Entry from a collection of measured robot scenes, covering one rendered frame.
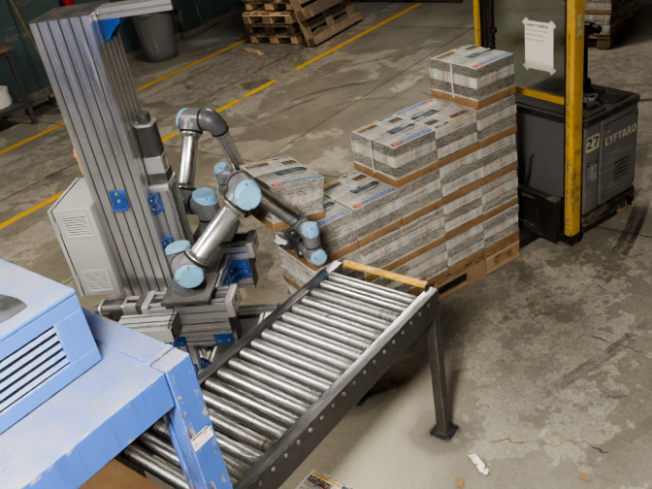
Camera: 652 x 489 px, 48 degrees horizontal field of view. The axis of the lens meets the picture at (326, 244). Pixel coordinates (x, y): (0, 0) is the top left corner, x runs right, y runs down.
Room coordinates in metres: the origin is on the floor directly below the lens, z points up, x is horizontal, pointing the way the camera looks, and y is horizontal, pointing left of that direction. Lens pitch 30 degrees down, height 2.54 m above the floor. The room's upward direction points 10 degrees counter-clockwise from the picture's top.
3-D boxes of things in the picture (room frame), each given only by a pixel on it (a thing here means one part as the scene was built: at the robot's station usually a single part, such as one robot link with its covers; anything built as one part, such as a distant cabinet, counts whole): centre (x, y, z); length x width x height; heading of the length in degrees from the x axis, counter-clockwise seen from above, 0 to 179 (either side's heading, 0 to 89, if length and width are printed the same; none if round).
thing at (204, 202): (3.28, 0.55, 0.98); 0.13 x 0.12 x 0.14; 61
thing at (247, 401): (2.01, 0.37, 0.77); 0.47 x 0.05 x 0.05; 47
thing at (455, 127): (3.73, -0.70, 0.95); 0.38 x 0.29 x 0.23; 29
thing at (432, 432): (2.45, -0.39, 0.01); 0.14 x 0.13 x 0.01; 47
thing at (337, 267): (2.32, 0.42, 0.74); 1.34 x 0.05 x 0.12; 137
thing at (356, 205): (3.52, -0.33, 0.42); 1.17 x 0.39 x 0.83; 119
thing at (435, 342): (2.45, -0.39, 0.34); 0.06 x 0.06 x 0.68; 47
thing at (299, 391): (2.10, 0.28, 0.77); 0.47 x 0.05 x 0.05; 47
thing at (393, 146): (3.59, -0.45, 0.95); 0.38 x 0.29 x 0.23; 29
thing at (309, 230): (2.84, 0.06, 0.95); 0.11 x 0.08 x 0.11; 16
